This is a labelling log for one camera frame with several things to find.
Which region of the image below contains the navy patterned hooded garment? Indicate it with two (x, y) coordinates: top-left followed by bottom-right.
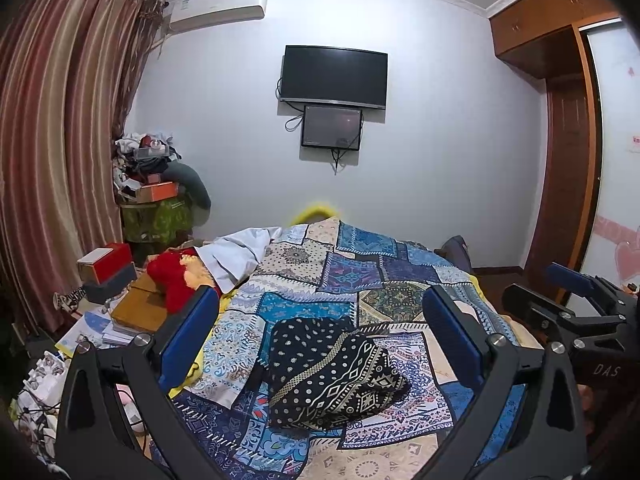
(266, 318), (411, 431)

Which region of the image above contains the pile of clothes on stand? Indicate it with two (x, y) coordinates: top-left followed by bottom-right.
(112, 133), (212, 210)

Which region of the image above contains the brown wooden door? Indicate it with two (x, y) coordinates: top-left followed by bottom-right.
(524, 75), (589, 300)

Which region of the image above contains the wooden bedside table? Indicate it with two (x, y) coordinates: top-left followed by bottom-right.
(111, 273), (167, 333)

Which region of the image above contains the red plush toy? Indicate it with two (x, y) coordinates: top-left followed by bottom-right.
(146, 248), (221, 314)

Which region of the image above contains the dark grey box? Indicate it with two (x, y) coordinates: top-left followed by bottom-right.
(82, 263), (137, 304)

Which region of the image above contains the grey backpack on floor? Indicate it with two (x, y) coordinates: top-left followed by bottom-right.
(439, 235), (474, 274)

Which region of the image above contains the white shirt on bed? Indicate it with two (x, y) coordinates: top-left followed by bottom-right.
(195, 228), (282, 294)

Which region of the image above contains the red and white box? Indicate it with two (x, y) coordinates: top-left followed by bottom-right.
(77, 243), (132, 284)

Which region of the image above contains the green cloth covered stand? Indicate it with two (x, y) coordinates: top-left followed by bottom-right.
(120, 197), (193, 244)

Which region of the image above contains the blue patchwork bedspread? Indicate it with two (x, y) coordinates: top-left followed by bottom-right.
(171, 218), (536, 479)

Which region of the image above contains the orange shoe box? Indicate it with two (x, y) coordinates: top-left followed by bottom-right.
(136, 182), (179, 204)

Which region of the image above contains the yellow pillow at headboard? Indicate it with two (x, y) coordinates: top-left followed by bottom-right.
(288, 203), (341, 226)

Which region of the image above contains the brown wooden wardrobe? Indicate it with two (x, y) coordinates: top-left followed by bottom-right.
(489, 0), (618, 79)

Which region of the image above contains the red striped curtain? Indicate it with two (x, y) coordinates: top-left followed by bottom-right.
(1, 0), (165, 332)

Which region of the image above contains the white air conditioner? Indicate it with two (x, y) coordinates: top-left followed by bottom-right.
(168, 0), (268, 34)

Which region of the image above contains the small black wall monitor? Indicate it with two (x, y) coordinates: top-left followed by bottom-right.
(300, 105), (362, 151)

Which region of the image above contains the black wall television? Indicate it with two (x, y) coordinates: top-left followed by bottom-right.
(280, 46), (388, 110)

